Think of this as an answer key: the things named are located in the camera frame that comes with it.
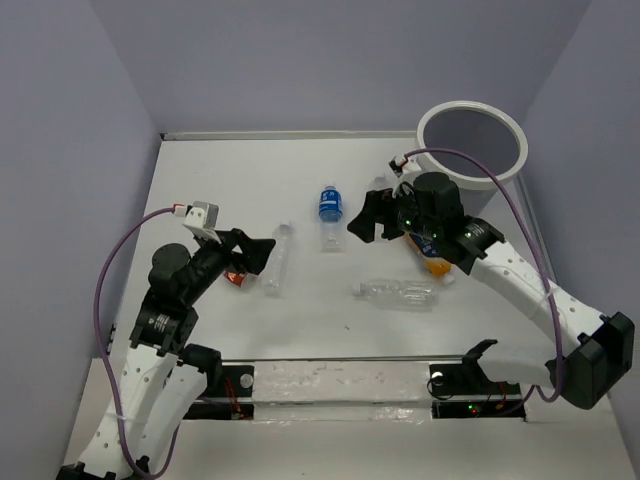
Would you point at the white round bin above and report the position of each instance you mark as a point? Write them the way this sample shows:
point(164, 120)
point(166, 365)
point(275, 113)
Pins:
point(481, 131)

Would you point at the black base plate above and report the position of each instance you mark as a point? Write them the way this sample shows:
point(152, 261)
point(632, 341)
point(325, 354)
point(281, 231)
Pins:
point(231, 399)
point(458, 392)

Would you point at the blue label water bottle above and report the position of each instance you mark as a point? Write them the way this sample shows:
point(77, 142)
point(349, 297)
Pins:
point(331, 219)

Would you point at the large clear crushed bottle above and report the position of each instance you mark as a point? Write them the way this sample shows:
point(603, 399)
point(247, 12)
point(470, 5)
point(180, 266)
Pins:
point(398, 295)

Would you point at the slim clear plastic bottle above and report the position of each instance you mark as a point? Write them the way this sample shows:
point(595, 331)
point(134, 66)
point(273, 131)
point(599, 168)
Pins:
point(273, 277)

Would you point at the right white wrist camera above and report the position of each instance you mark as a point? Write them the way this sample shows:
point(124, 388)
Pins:
point(405, 169)

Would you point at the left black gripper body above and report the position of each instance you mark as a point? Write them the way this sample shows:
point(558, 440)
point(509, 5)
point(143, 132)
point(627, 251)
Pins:
point(211, 260)

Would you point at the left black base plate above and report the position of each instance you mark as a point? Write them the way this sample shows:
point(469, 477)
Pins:
point(231, 399)

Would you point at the red cap clear bottle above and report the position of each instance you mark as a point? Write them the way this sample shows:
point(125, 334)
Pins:
point(238, 279)

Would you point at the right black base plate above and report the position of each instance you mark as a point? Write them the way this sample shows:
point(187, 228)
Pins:
point(458, 392)

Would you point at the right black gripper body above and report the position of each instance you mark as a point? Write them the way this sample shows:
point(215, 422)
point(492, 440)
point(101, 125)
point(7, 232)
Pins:
point(411, 219)

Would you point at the small clear bottle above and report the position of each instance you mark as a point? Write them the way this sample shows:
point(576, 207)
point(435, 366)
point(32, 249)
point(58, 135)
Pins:
point(382, 182)

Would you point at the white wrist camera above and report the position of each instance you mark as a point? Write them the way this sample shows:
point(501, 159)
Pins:
point(201, 218)
point(405, 169)

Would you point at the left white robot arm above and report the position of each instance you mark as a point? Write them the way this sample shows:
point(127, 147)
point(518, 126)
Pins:
point(164, 373)

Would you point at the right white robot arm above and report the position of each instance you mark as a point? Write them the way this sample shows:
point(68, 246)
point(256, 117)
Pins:
point(592, 351)

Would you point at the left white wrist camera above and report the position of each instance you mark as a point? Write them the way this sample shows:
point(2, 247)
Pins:
point(201, 218)

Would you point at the orange juice bottle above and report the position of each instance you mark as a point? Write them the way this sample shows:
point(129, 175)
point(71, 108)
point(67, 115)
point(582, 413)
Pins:
point(429, 257)

